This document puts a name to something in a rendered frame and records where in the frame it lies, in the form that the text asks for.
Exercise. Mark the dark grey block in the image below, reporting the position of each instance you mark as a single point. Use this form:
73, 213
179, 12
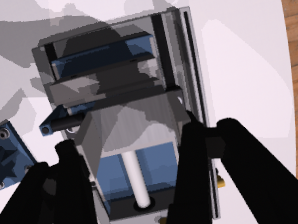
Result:
133, 118

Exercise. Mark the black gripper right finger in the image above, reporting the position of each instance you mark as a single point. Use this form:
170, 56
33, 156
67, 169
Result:
269, 189

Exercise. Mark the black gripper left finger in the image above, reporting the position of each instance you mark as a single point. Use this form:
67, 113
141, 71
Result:
66, 189

